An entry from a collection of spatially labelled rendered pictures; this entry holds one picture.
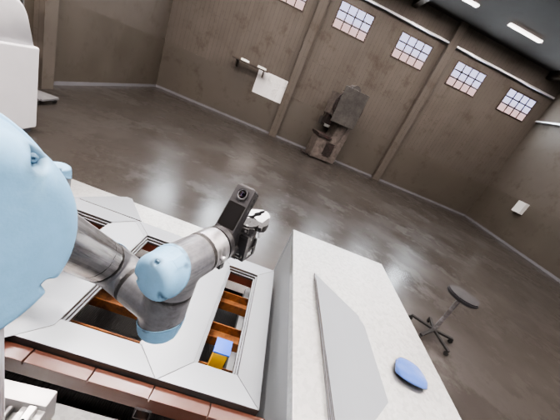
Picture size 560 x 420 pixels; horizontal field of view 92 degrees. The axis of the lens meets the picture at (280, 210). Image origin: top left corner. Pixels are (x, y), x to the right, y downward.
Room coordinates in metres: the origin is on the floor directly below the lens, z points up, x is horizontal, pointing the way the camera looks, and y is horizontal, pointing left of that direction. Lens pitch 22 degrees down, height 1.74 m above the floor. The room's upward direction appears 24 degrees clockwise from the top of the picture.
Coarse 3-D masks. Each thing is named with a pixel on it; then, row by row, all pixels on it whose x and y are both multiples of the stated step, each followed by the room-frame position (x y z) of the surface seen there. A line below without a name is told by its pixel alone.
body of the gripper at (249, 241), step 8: (248, 224) 0.52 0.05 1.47; (256, 224) 0.53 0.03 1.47; (224, 232) 0.44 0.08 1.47; (240, 232) 0.50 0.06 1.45; (248, 232) 0.50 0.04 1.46; (256, 232) 0.52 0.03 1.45; (232, 240) 0.45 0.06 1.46; (240, 240) 0.50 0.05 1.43; (248, 240) 0.50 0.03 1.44; (256, 240) 0.54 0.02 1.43; (232, 248) 0.44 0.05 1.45; (240, 248) 0.50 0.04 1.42; (248, 248) 0.52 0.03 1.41; (232, 256) 0.50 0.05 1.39; (240, 256) 0.50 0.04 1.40; (248, 256) 0.52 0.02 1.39
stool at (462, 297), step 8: (448, 288) 2.68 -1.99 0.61; (456, 288) 2.73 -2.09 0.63; (456, 296) 2.57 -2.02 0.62; (464, 296) 2.63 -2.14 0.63; (456, 304) 2.64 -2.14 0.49; (464, 304) 2.51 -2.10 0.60; (472, 304) 2.52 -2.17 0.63; (448, 312) 2.64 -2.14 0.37; (440, 320) 2.65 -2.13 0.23; (432, 328) 2.65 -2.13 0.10; (448, 336) 2.68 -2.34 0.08
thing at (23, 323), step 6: (18, 318) 0.52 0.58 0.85; (24, 318) 0.53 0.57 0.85; (30, 318) 0.54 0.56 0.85; (36, 318) 0.54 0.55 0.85; (12, 324) 0.50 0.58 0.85; (18, 324) 0.51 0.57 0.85; (24, 324) 0.52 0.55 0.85; (30, 324) 0.52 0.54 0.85; (36, 324) 0.53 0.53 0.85; (42, 324) 0.54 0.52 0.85; (48, 324) 0.54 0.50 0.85; (54, 324) 0.55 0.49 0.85; (6, 330) 0.48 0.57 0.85; (12, 330) 0.49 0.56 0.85; (18, 330) 0.50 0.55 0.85; (24, 330) 0.50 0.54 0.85; (30, 330) 0.51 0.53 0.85
